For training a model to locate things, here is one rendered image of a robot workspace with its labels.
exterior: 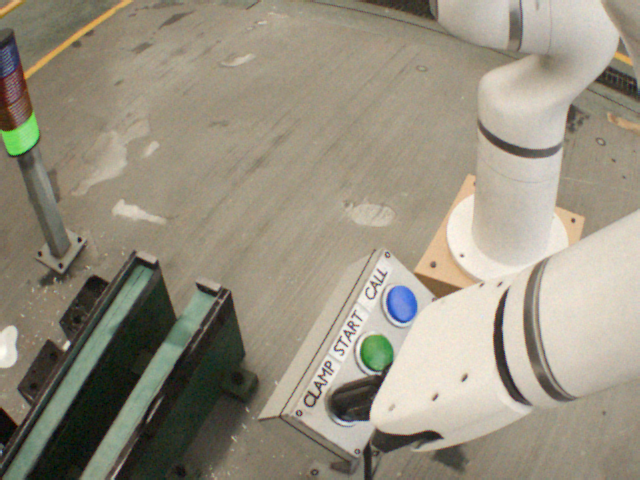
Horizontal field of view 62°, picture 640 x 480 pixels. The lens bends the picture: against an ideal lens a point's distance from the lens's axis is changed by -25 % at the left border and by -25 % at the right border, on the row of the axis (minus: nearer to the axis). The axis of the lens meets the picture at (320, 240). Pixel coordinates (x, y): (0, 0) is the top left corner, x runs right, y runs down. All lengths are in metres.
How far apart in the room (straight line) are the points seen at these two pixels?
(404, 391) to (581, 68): 0.42
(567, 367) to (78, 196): 0.93
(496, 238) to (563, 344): 0.53
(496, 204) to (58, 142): 0.84
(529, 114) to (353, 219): 0.38
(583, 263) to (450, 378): 0.10
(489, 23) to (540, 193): 0.24
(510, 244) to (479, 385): 0.50
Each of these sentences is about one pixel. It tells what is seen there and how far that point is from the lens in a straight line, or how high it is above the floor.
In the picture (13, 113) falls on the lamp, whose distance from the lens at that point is 0.83.
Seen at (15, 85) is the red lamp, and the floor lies 1.14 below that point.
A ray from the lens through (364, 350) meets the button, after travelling 0.49.
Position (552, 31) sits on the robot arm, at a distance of 0.64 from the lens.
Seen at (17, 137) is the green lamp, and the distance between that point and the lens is 0.85.
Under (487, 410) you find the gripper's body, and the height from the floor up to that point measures 1.20.
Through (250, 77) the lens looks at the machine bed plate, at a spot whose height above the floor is 0.80.
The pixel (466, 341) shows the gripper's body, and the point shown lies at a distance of 0.36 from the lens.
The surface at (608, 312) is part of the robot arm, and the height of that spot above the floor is 1.28.
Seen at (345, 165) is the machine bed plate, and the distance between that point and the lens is 1.04.
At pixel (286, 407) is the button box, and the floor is 1.08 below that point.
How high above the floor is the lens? 1.49
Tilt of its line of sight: 47 degrees down
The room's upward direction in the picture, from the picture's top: 2 degrees counter-clockwise
